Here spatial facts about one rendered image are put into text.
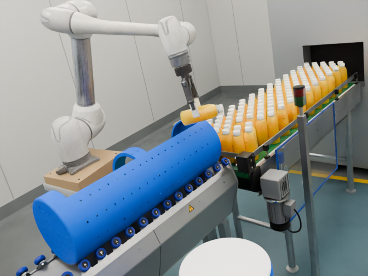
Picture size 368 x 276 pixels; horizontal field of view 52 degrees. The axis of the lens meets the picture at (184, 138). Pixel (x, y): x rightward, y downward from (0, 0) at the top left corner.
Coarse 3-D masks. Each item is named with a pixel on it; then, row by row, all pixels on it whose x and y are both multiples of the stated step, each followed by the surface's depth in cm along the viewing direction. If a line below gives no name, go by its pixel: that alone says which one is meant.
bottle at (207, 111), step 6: (198, 108) 168; (204, 108) 167; (210, 108) 166; (216, 108) 167; (180, 114) 171; (186, 114) 169; (192, 114) 168; (204, 114) 167; (210, 114) 167; (216, 114) 168; (186, 120) 170; (192, 120) 169; (198, 120) 169
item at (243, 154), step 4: (244, 152) 195; (248, 152) 194; (252, 152) 193; (236, 156) 192; (240, 156) 191; (244, 156) 190; (248, 156) 190; (252, 156) 190; (240, 160) 191; (244, 160) 190; (248, 160) 189; (252, 160) 191; (236, 164) 197; (240, 164) 192; (244, 164) 191; (248, 164) 190; (252, 164) 192; (240, 168) 193; (244, 168) 192; (248, 168) 190; (252, 168) 193; (248, 172) 191
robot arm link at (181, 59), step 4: (184, 52) 160; (168, 56) 162; (172, 56) 160; (176, 56) 159; (180, 56) 159; (184, 56) 160; (188, 56) 163; (172, 60) 161; (176, 60) 160; (180, 60) 160; (184, 60) 160; (188, 60) 162; (172, 64) 162; (176, 64) 161; (180, 64) 160; (184, 64) 161
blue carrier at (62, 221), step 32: (192, 128) 181; (160, 160) 161; (192, 160) 172; (96, 192) 140; (128, 192) 147; (160, 192) 160; (64, 224) 130; (96, 224) 137; (128, 224) 152; (64, 256) 142
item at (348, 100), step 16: (352, 96) 292; (336, 112) 271; (272, 160) 209; (352, 160) 308; (256, 176) 198; (352, 176) 313; (256, 192) 214; (352, 192) 317; (240, 224) 267; (256, 224) 254; (288, 240) 239; (288, 256) 245
